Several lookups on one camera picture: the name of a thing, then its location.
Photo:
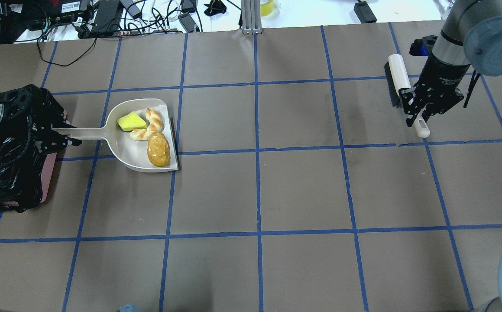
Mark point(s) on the black power adapter brick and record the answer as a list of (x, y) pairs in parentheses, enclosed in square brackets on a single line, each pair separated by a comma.
[(108, 13)]

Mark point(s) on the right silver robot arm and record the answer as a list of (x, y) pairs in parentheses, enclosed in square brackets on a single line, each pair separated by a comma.
[(469, 45)]

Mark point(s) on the yellow sponge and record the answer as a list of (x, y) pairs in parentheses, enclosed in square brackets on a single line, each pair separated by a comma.
[(131, 121)]

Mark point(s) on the bin with black trash bag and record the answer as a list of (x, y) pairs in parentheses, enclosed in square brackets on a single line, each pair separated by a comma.
[(21, 172)]

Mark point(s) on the beige plastic dustpan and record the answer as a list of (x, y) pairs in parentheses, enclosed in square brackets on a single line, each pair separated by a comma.
[(130, 152)]

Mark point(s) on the twisted bread croissant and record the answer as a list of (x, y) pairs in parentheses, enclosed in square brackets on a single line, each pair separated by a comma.
[(155, 125)]

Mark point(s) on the round golden bread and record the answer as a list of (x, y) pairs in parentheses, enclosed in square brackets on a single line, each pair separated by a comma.
[(158, 150)]

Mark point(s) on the yellow tape roll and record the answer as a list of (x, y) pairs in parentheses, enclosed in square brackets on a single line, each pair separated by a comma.
[(266, 7)]

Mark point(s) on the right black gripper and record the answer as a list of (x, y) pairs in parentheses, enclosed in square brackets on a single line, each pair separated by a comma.
[(442, 79)]

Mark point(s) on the aluminium frame post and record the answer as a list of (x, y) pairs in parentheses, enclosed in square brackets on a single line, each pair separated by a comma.
[(251, 17)]

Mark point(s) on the black clamp tool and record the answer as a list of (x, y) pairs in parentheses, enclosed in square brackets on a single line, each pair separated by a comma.
[(215, 7)]

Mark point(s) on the white hand brush black bristles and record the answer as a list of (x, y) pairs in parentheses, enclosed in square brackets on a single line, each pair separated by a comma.
[(398, 82)]

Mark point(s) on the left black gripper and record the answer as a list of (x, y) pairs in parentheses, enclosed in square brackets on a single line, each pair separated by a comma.
[(39, 128)]

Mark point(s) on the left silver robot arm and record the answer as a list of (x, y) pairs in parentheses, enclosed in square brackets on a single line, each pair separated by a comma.
[(35, 115)]

